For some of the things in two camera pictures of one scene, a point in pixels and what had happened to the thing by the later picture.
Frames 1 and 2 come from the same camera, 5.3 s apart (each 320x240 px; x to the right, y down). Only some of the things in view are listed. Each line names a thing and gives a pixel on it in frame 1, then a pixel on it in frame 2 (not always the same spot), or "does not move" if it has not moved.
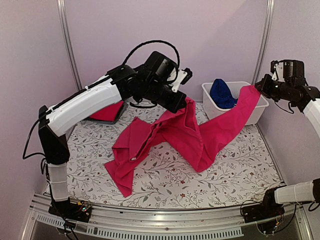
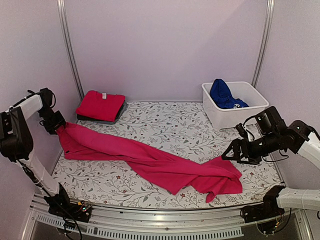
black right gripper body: [274, 91] to [270, 144]
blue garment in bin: [221, 95] does not move
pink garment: [133, 138] to [173, 174]
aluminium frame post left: [62, 11] does not move
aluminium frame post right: [265, 40] does not move
